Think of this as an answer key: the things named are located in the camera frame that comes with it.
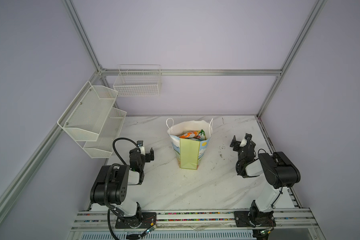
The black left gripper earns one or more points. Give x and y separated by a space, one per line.
151 154

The floral paper gift bag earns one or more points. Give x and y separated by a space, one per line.
189 152

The white wire basket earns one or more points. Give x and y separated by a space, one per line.
138 80

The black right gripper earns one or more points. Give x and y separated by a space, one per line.
236 144

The green candy bag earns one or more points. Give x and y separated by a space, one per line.
201 136

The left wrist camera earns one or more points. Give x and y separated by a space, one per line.
141 147

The orange Fox's candy bag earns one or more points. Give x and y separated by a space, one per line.
189 135

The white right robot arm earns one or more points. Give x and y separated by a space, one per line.
280 174

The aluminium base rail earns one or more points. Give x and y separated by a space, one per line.
284 224

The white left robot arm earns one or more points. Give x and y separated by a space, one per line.
110 190

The white mesh two-tier shelf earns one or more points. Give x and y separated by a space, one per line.
93 121

